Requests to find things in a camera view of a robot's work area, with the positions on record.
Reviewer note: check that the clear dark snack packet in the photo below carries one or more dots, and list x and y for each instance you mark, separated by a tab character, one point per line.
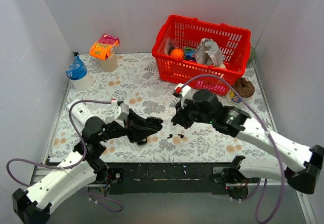
170	46

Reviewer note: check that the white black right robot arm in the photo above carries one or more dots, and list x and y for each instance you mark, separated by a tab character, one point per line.
293	163

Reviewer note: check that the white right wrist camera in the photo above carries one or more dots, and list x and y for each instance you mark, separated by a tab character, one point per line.
183	93

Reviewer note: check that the crumpled grey white bag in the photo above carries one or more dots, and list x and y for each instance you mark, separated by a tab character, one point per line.
209	53

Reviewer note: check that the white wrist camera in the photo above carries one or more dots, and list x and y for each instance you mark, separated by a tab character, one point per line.
183	93
121	111

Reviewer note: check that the orange fruit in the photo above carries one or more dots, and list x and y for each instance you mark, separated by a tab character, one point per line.
177	53

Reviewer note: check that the blue green snack packet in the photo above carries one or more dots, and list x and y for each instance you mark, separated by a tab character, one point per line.
189	53

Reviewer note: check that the black case with gold line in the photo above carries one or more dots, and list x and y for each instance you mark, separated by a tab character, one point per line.
142	142

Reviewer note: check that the red plastic shopping basket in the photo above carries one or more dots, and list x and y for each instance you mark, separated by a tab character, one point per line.
234	43

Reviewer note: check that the white bottle blue cap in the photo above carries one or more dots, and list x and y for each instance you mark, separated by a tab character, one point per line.
79	75

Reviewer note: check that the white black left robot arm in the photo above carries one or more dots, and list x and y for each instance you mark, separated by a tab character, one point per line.
81	167

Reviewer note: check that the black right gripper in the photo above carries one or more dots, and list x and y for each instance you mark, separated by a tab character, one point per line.
186	112

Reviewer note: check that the floral patterned table mat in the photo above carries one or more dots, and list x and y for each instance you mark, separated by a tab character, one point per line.
136	82

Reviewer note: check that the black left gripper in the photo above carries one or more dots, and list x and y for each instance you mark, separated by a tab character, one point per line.
134	127

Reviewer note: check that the orange pink snack pack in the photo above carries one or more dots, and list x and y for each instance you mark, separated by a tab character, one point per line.
104	47

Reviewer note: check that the beige paper cup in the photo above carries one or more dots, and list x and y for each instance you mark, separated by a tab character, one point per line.
110	64

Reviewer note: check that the long black earbud charging case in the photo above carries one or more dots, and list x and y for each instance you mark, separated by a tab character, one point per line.
154	120

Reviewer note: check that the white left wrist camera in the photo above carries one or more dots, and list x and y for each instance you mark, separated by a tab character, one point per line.
121	111

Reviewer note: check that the white tube black cap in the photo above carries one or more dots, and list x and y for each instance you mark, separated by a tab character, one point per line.
81	113

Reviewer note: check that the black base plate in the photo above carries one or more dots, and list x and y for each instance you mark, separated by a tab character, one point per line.
160	178

